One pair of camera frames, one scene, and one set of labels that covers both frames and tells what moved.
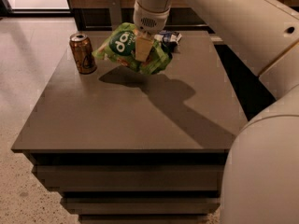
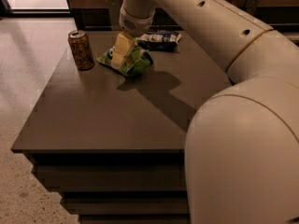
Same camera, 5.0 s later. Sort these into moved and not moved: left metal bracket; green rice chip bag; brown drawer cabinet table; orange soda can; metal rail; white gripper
Moved: green rice chip bag; white gripper
Not moved: brown drawer cabinet table; left metal bracket; orange soda can; metal rail
